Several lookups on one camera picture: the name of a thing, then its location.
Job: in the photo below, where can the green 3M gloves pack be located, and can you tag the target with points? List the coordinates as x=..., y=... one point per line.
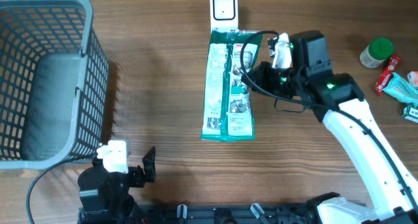
x=227, y=113

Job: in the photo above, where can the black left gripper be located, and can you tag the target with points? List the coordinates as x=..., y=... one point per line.
x=138, y=179

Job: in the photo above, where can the mint green wipes pack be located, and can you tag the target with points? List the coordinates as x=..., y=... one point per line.
x=401, y=90

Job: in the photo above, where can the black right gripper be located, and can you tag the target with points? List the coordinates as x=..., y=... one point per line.
x=264, y=70

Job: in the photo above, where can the green medicine box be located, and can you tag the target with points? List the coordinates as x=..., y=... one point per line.
x=410, y=113

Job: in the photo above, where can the white barcode scanner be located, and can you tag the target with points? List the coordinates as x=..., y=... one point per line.
x=223, y=15

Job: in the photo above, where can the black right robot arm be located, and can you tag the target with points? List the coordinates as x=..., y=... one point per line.
x=339, y=104

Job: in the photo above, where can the grey plastic basket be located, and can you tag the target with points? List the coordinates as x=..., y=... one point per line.
x=54, y=77

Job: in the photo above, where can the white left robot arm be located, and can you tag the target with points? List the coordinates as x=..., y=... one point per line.
x=105, y=195

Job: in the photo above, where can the green lid jar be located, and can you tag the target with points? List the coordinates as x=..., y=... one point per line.
x=376, y=52

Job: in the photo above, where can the red sachet stick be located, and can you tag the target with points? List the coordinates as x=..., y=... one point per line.
x=387, y=74

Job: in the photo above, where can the small red white box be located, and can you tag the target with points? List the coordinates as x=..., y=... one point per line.
x=413, y=79

